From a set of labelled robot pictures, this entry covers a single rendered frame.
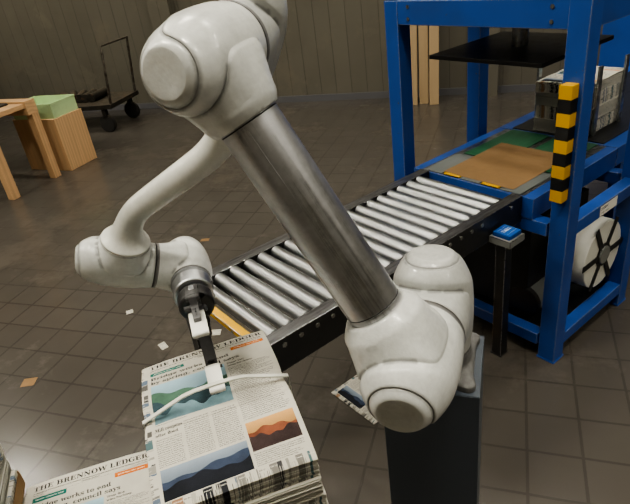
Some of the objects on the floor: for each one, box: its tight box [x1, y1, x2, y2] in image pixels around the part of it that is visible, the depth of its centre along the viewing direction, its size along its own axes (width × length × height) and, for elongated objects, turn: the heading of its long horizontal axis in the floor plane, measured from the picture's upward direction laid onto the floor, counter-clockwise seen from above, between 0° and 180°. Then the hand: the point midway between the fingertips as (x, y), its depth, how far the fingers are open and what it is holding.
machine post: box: [467, 27, 490, 142], centre depth 316 cm, size 9×9×155 cm
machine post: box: [536, 0, 604, 364], centre depth 223 cm, size 9×9×155 cm
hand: (208, 359), depth 103 cm, fingers open, 13 cm apart
